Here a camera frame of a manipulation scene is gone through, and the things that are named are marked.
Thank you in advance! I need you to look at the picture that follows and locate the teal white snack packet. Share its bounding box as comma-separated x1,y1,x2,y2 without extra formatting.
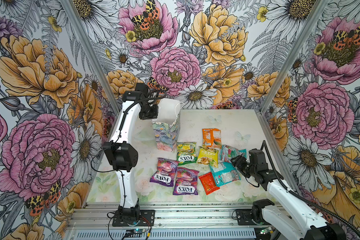
210,162,241,187

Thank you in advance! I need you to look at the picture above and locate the left aluminium corner post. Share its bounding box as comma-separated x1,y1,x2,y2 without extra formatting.
62,1,120,114

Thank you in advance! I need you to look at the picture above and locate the right aluminium corner post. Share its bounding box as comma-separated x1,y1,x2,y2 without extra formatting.
259,0,331,115

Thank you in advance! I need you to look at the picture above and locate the teal pink candy packet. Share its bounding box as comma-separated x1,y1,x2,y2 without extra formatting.
220,145,247,163

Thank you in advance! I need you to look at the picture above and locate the purple fox's bag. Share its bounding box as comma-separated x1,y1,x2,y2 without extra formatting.
173,167,199,196
150,158,179,187

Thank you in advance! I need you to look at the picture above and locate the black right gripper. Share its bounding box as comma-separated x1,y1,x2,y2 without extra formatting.
230,155,257,179

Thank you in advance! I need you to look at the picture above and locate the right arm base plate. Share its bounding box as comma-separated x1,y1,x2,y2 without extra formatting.
232,209,272,226

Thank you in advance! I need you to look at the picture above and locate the aluminium rail frame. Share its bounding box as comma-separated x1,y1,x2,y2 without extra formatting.
64,202,326,240

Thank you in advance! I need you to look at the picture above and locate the green circuit board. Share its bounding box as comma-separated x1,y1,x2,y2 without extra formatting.
126,229,152,236
255,227,274,235

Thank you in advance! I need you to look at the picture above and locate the purple Fox's bag right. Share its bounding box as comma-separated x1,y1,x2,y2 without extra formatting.
173,167,199,196

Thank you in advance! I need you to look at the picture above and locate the orange snack packet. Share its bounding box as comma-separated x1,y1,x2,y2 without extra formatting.
202,128,222,149

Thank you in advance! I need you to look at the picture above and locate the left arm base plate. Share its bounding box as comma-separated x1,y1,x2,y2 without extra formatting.
112,210,156,227

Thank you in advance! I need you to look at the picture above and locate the red sauce sachet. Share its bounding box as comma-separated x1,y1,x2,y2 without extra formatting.
199,172,220,195

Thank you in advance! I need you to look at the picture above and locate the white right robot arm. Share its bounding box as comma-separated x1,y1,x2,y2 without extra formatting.
231,149,346,240

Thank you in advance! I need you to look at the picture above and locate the black corrugated cable conduit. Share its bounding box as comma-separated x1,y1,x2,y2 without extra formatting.
260,140,360,240

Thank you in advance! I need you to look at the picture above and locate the aluminium corner post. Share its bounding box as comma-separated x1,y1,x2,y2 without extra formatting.
62,1,120,114
259,0,331,115

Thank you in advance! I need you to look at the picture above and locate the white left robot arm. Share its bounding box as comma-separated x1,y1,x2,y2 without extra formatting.
103,89,158,212

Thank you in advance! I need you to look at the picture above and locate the purple Fox's bag left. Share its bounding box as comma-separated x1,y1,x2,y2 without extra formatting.
150,158,179,187

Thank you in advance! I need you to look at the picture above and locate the green circuit board right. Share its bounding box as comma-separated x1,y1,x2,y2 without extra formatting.
255,227,274,235

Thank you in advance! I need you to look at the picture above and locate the green circuit board left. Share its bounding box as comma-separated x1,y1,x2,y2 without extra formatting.
126,229,152,236

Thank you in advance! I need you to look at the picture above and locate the green Fox's candy bag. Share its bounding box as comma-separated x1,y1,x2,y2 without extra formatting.
177,142,198,166

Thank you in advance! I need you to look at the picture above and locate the yellow snack packet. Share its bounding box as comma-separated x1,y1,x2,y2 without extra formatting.
197,147,219,168

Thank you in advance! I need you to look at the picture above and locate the floral paper gift bag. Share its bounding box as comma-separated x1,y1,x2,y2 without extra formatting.
152,98,181,152

